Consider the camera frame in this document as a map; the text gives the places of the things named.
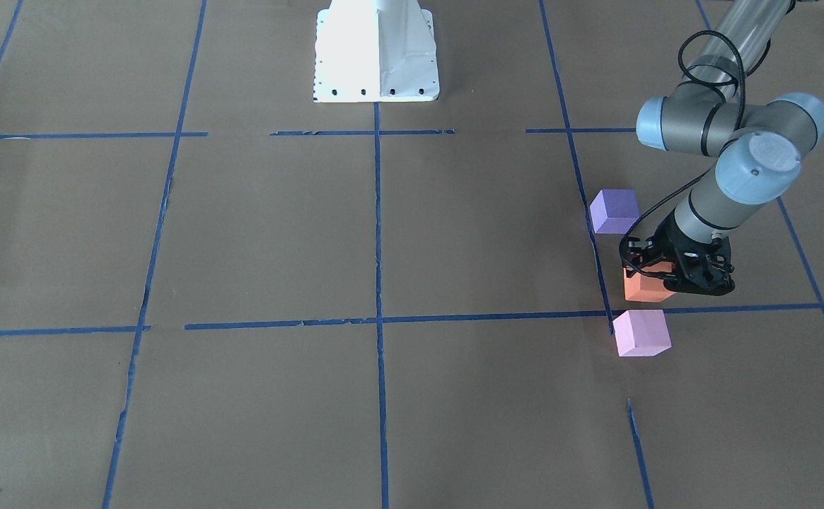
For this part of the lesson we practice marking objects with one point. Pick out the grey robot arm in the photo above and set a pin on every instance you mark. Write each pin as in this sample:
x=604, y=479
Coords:
x=758, y=151

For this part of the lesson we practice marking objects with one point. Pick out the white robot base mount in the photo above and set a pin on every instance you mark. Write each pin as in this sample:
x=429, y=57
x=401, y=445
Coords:
x=375, y=52

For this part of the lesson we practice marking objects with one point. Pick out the light pink foam cube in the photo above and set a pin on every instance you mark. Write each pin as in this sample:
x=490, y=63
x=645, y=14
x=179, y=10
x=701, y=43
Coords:
x=641, y=333

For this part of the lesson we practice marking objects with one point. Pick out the dark purple foam cube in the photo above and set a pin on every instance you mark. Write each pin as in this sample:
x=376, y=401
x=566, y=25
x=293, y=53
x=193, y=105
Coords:
x=614, y=211

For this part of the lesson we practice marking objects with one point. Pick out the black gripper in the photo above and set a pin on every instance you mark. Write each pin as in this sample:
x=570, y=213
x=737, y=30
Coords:
x=668, y=235

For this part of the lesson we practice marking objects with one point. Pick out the orange foam cube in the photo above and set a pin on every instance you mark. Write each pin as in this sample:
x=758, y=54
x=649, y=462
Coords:
x=644, y=289

